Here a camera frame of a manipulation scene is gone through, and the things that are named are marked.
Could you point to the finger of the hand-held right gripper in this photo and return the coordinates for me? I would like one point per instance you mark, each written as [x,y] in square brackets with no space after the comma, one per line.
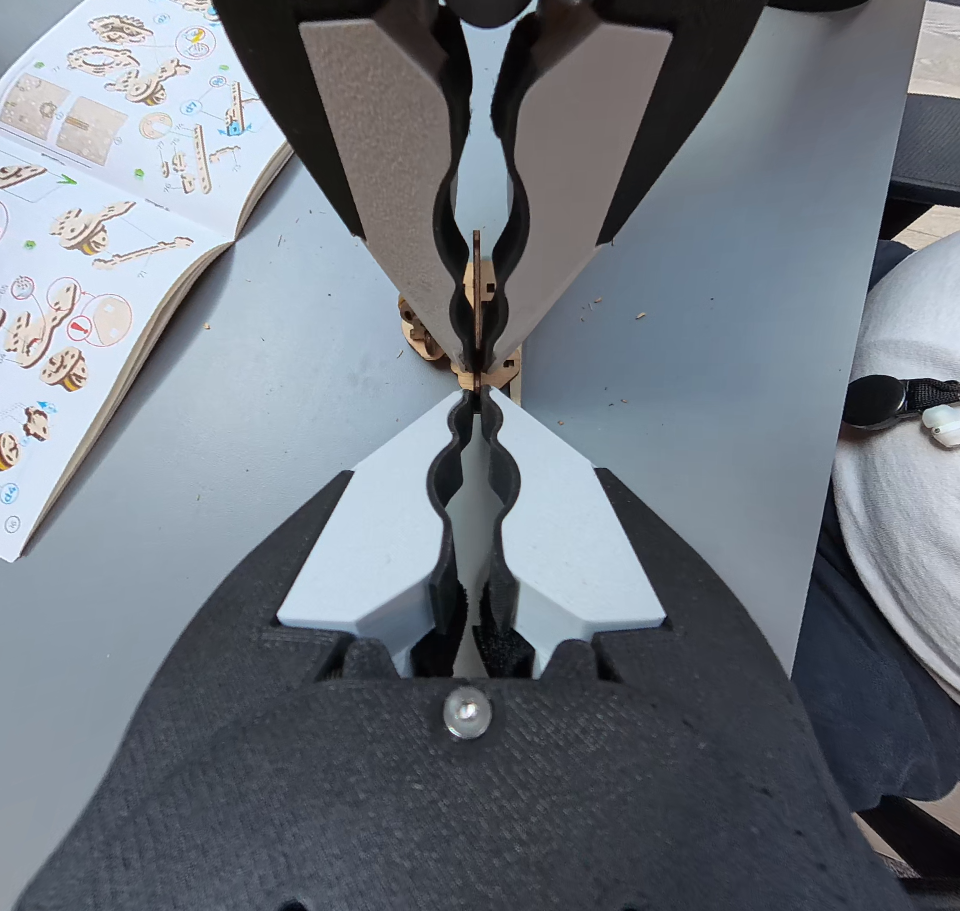
[585,138]
[375,138]

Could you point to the open instruction booklet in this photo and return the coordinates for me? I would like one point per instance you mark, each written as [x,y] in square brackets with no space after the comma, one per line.
[112,251]

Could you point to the slotted wooden strip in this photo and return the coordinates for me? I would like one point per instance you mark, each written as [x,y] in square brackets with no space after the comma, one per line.
[477,288]

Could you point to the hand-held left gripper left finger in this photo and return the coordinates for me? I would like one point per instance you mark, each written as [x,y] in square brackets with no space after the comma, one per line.
[367,551]

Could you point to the wooden plate with wheel hub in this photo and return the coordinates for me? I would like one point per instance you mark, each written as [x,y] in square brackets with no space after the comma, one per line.
[416,333]

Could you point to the person's white shirt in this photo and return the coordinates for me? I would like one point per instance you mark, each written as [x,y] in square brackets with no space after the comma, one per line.
[900,551]

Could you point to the black office chair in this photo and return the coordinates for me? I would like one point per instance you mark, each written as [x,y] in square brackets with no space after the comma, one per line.
[930,161]

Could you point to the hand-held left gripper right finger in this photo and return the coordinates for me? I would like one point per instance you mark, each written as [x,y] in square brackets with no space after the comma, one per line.
[585,551]

